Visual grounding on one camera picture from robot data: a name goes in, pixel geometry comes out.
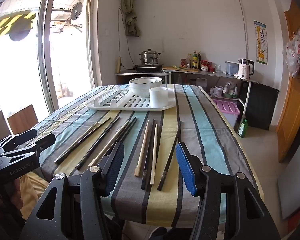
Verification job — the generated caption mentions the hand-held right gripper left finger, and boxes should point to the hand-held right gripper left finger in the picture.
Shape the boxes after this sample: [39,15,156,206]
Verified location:
[19,142,125,240]

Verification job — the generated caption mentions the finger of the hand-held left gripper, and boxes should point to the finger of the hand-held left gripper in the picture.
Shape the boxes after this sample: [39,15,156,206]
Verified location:
[1,133,56,157]
[0,129,38,151]

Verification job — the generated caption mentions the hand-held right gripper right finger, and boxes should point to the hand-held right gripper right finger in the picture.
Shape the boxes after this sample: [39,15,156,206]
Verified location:
[176,142,282,240]

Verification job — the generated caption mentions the white plastic cup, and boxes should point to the white plastic cup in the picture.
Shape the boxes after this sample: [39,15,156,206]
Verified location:
[149,87,176,108]

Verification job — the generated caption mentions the brown wooden chair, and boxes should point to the brown wooden chair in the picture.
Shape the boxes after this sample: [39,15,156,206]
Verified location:
[7,104,39,135]

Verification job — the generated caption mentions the yellow printed cloth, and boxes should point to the yellow printed cloth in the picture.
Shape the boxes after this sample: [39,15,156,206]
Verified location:
[20,175,49,220]

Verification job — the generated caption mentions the striped tablecloth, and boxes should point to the striped tablecloth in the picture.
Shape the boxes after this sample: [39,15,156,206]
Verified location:
[27,84,259,228]

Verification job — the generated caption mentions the white plastic dish rack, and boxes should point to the white plastic dish rack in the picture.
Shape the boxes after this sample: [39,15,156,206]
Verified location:
[86,84,177,111]

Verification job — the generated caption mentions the green plastic bottle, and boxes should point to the green plastic bottle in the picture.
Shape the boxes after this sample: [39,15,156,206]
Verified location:
[237,119,248,138]

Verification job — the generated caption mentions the pink lidded storage box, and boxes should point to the pink lidded storage box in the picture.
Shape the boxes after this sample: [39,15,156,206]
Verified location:
[212,99,241,128]

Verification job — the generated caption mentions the large white bowl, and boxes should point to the large white bowl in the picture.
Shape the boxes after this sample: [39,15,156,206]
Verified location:
[129,76,163,98]

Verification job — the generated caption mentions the sliding glass door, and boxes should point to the sliding glass door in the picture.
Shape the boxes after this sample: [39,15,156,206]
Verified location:
[0,0,100,140]

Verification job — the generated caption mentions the small white bowl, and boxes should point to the small white bowl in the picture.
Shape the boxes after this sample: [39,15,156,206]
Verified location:
[132,78,157,84]

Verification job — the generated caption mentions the crumpled plastic bags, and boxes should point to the crumpled plastic bags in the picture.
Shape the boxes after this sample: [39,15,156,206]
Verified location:
[209,81,239,99]

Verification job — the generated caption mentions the black panel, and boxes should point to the black panel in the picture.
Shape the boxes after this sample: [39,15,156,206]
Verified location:
[240,82,280,130]

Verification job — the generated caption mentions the wooden cutting board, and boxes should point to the wooden cutting board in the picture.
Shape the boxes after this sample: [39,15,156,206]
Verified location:
[162,66,200,72]

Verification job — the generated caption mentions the black gas stove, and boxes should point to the black gas stove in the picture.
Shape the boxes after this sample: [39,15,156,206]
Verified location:
[132,64,164,71]

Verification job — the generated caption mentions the white refrigerator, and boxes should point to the white refrigerator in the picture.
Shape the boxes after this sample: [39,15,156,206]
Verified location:
[277,126,300,220]

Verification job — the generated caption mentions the translucent water container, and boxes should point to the translucent water container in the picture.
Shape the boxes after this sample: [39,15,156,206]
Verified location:
[225,60,242,76]

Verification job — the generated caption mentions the yellow black striped barrier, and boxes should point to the yellow black striped barrier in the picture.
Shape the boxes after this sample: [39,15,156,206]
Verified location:
[0,12,37,42]

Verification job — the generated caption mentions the steel steamer pot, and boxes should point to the steel steamer pot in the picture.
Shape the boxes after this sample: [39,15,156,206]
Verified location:
[139,49,162,65]

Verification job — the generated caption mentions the white electric kettle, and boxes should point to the white electric kettle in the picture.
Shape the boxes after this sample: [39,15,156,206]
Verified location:
[237,58,255,78]

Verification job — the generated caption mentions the wooden door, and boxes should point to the wooden door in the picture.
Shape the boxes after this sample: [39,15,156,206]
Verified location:
[276,0,300,163]

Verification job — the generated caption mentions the outdoor air conditioner unit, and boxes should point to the outdoor air conditioner unit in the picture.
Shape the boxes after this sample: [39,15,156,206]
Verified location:
[70,1,83,22]

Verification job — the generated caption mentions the hanging green cloth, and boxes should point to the hanging green cloth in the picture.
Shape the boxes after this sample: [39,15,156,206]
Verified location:
[120,0,141,37]

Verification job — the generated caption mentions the hanging plastic bags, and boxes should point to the hanging plastic bags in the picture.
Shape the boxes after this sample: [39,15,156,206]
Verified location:
[282,29,300,78]

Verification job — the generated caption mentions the black power cable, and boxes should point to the black power cable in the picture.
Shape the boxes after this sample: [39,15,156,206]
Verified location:
[118,7,134,68]

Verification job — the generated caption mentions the giraffe wall poster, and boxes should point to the giraffe wall poster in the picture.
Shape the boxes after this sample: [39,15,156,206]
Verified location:
[253,20,268,65]

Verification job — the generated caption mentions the white wall cable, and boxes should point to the white wall cable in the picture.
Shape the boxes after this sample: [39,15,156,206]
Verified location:
[236,0,249,60]

